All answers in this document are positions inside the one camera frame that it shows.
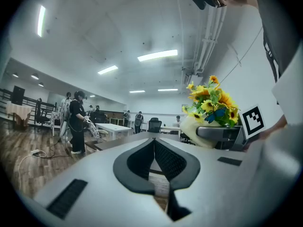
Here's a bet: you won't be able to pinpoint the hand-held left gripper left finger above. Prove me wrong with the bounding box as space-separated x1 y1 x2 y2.
34 138 175 227

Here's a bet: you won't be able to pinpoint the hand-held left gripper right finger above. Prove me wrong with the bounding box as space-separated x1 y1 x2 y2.
153 138 248 227

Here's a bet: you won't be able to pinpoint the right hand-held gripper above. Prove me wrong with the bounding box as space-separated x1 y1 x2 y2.
196 105 266 152

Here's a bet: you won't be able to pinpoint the yellow sunflower bouquet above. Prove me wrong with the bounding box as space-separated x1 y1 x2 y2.
179 75 241 149

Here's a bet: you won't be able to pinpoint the person's right forearm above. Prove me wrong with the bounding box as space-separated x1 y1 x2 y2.
259 114 288 140

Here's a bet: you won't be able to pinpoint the white patterned garment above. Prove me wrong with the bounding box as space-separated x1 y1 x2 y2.
85 117 102 141

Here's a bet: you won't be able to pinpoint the light wooden table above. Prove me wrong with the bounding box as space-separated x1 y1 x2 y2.
160 125 182 137

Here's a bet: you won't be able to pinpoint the white table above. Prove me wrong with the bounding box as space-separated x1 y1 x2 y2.
95 122 133 141

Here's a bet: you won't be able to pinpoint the black office chair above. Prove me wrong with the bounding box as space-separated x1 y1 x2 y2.
147 117 162 133
35 98 51 125

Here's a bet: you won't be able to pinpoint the white ceiling air conditioner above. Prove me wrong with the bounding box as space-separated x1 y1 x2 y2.
183 66 204 85

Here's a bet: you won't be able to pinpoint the white ceiling pipes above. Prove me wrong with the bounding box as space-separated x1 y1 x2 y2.
193 5 228 77

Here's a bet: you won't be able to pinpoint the black metal railing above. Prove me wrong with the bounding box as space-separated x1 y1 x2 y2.
0 88 58 118

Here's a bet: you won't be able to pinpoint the table with cream cloth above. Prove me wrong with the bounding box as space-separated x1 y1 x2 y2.
5 101 33 131

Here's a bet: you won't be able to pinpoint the black speaker box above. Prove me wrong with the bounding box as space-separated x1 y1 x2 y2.
11 85 26 106

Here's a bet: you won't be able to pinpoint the person's dark grey shirt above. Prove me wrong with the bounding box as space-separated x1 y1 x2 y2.
252 0 303 84

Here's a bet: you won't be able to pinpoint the black cable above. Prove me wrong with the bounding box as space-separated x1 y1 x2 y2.
42 138 72 160

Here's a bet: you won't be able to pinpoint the white cable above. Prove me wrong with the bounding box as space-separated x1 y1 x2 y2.
17 150 47 190

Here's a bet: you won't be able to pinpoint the white wall conduit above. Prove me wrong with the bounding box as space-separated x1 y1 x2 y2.
220 26 264 85

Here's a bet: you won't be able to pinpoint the black head-worn camera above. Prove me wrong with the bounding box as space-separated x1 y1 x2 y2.
190 0 207 11

